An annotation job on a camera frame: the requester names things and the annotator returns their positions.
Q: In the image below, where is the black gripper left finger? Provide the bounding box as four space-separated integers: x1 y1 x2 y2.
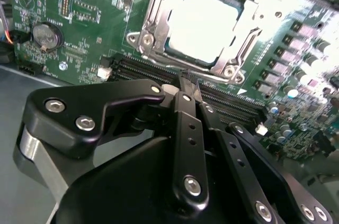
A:
12 69 210 212

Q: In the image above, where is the metal socket cover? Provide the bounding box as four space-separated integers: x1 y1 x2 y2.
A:
148 0 281 76

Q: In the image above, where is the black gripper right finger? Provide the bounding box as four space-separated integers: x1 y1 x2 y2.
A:
188 71 334 224

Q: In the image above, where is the metal locking lever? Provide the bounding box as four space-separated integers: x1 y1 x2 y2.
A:
146 0 164 33
236 29 262 62

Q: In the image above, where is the silver CPU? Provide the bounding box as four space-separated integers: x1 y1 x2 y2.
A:
164 0 247 65

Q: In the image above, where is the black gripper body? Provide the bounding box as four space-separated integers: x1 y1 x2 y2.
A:
51 135 256 224

